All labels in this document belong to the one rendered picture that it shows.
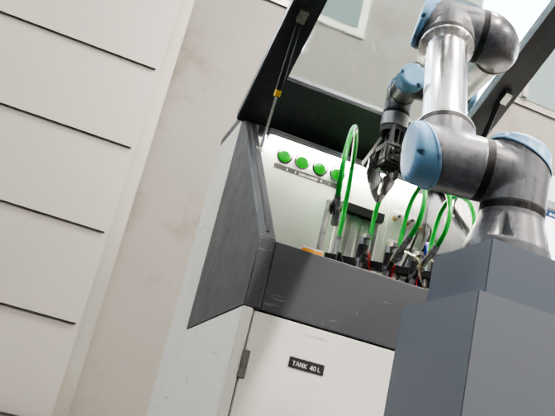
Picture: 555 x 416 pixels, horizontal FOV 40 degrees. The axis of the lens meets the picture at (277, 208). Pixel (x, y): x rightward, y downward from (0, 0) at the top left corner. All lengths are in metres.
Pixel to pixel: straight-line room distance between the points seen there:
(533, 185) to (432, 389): 0.40
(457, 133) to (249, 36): 3.06
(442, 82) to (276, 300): 0.58
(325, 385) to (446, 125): 0.64
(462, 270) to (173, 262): 2.66
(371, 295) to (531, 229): 0.54
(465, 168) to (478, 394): 0.40
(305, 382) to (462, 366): 0.57
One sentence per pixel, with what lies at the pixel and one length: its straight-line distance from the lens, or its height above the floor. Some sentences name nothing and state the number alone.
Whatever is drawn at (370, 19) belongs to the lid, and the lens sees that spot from 2.23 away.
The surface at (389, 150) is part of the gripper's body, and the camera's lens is 2.08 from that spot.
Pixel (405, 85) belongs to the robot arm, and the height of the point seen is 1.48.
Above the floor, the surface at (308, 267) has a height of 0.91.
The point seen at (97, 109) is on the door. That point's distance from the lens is 3.95.
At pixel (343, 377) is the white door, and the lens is 1.74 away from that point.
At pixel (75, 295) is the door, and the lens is 3.72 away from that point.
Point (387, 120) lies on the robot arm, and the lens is 2.14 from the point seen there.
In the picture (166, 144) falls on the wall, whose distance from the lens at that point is 4.01.
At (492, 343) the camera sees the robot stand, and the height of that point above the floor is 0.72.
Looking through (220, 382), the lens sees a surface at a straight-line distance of 1.68.
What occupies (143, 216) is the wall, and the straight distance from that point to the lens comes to 3.88.
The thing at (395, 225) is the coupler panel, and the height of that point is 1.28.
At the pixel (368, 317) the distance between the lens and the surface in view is 1.78.
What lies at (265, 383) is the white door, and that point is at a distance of 1.67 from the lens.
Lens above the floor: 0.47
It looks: 18 degrees up
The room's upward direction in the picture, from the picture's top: 14 degrees clockwise
